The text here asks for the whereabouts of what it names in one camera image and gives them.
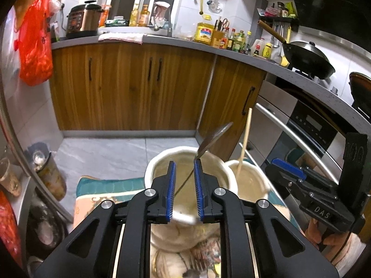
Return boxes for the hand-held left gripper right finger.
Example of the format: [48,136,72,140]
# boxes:
[194,159,339,278]

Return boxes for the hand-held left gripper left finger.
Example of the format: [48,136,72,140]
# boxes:
[33,161,177,278]

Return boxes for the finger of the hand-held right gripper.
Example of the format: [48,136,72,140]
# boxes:
[266,158,313,194]

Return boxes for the large white ceramic utensil pot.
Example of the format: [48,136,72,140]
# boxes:
[144,146,239,252]

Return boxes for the small white ceramic utensil pot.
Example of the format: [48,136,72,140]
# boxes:
[224,159,271,206]

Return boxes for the wooden chopstick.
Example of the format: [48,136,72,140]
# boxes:
[236,108,253,177]

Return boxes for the silver metal spoon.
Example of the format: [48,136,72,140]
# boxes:
[176,122,234,194]

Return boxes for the person's right hand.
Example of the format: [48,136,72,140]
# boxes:
[306,219,348,253]

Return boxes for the built-in oven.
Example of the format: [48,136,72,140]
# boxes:
[252,81,357,180]

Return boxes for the printed teal orange cloth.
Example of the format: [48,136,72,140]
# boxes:
[72,175,293,278]

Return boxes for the gas stove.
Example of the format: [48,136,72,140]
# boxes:
[291,66,342,95]

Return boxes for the brown clay pot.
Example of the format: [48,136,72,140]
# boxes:
[349,72,371,107]

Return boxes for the wooden base cabinet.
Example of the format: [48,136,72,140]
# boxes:
[49,45,267,163]

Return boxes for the black wok with lid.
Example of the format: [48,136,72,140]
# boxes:
[257,20,336,80]

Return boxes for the printed round canister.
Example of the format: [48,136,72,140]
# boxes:
[29,143,68,202]

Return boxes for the white plastic jug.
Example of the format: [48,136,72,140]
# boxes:
[251,38,265,57]

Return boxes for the hanging metal ladle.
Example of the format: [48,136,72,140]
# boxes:
[269,25,280,48]

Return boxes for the row of sauce bottles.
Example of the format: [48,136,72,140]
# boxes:
[221,27,253,55]

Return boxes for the wooden knife block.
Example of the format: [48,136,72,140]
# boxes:
[211,28,228,48]

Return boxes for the yellow cooking oil jug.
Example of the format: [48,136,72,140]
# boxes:
[194,22,215,46]

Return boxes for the white pink dish cloth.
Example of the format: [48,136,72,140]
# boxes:
[98,32,144,44]

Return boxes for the glass cup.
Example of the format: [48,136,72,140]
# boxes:
[0,158,22,196]

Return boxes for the chrome kitchen faucet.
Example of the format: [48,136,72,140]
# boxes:
[154,6,173,37]

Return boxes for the red plastic wrap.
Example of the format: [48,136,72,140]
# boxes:
[0,191,23,268]

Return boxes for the black range hood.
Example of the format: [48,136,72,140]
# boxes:
[285,0,371,54]

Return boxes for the orange oil bottle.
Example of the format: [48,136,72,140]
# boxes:
[138,4,150,26]

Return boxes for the green flat box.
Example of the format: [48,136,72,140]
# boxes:
[106,17,128,27]

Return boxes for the yellow oil bottle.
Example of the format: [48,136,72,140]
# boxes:
[130,3,140,26]

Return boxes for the pink white water pitcher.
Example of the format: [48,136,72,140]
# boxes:
[154,1,170,24]

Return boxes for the orange soap packet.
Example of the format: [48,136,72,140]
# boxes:
[100,4,112,28]

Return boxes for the brown electric pressure cooker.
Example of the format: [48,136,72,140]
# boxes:
[66,0,105,39]

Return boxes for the red plastic bag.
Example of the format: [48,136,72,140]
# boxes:
[14,0,54,87]

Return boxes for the black wall spice shelf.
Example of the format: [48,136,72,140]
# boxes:
[256,0,300,32]

